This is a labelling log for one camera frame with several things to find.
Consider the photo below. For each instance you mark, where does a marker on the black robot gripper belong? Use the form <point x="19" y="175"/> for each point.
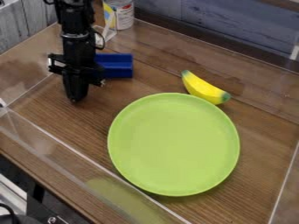
<point x="79" y="61"/>

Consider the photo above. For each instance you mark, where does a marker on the blue star-shaped block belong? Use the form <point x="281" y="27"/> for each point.
<point x="118" y="64"/>

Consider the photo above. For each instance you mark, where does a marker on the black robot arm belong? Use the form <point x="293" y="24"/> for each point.
<point x="75" y="17"/>

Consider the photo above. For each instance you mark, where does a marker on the green round plate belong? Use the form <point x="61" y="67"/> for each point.
<point x="174" y="144"/>

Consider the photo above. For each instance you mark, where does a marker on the yellow toy banana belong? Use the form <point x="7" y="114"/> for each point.
<point x="202" y="89"/>

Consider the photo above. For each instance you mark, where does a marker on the clear acrylic corner bracket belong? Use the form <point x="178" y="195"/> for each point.
<point x="106" y="32"/>

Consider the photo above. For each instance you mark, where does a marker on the clear acrylic enclosure wall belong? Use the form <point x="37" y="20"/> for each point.
<point x="55" y="138"/>

